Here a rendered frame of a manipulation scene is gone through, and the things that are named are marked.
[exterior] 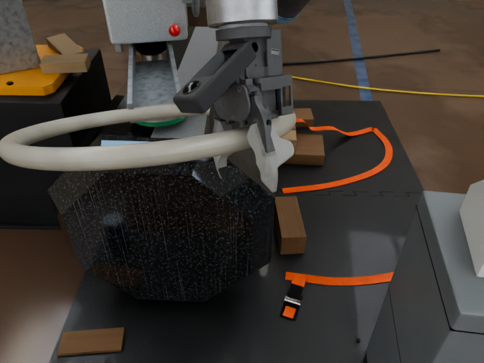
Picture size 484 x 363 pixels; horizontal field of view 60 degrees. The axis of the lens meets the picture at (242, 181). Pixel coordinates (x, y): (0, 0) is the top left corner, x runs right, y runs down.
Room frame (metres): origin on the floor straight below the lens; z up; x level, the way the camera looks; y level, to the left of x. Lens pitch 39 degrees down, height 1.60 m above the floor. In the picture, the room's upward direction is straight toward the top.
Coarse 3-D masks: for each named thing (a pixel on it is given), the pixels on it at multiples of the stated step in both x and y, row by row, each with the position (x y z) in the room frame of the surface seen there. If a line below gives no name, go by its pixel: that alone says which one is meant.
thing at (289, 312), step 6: (294, 276) 1.21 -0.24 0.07; (294, 282) 1.18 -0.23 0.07; (300, 282) 1.17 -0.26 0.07; (294, 288) 1.15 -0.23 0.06; (300, 288) 1.15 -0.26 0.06; (288, 294) 1.13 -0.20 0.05; (294, 294) 1.13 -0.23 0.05; (300, 294) 1.12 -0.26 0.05; (288, 300) 1.10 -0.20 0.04; (294, 300) 1.09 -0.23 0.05; (300, 300) 1.09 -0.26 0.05; (288, 306) 1.08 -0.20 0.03; (294, 306) 1.08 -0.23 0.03; (282, 312) 1.05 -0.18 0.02; (288, 312) 1.05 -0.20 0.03; (294, 312) 1.05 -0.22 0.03; (294, 318) 1.02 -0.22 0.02
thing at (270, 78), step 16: (224, 32) 0.51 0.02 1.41; (240, 32) 0.51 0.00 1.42; (256, 32) 0.51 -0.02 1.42; (272, 32) 0.55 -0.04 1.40; (256, 48) 0.53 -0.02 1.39; (272, 48) 0.54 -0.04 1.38; (256, 64) 0.52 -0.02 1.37; (272, 64) 0.53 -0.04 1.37; (240, 80) 0.49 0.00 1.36; (256, 80) 0.49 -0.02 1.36; (272, 80) 0.50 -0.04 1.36; (288, 80) 0.52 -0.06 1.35; (224, 96) 0.50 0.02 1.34; (240, 96) 0.48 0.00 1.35; (272, 96) 0.51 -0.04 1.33; (224, 112) 0.49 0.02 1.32; (240, 112) 0.47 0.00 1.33; (272, 112) 0.50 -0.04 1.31; (288, 112) 0.50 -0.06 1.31
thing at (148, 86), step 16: (128, 64) 1.04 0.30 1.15; (144, 64) 1.15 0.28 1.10; (160, 64) 1.15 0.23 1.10; (128, 80) 0.94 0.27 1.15; (144, 80) 1.04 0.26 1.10; (160, 80) 1.04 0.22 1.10; (176, 80) 0.94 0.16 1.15; (128, 96) 0.86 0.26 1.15; (144, 96) 0.95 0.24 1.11; (160, 96) 0.94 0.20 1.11
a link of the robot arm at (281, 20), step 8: (280, 0) 0.67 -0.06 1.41; (288, 0) 0.66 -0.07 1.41; (296, 0) 0.66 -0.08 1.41; (304, 0) 0.67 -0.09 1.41; (280, 8) 0.68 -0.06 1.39; (288, 8) 0.68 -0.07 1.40; (296, 8) 0.68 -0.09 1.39; (280, 16) 0.70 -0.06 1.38; (288, 16) 0.70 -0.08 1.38; (296, 16) 0.72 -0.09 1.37
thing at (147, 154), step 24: (72, 120) 0.73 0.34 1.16; (96, 120) 0.77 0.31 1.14; (120, 120) 0.80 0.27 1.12; (288, 120) 0.55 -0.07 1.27; (0, 144) 0.51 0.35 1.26; (24, 144) 0.58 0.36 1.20; (144, 144) 0.42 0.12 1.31; (168, 144) 0.43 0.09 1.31; (192, 144) 0.43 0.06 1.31; (216, 144) 0.44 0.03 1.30; (240, 144) 0.46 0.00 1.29; (48, 168) 0.42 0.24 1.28; (72, 168) 0.41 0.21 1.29; (96, 168) 0.41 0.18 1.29; (120, 168) 0.41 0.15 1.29
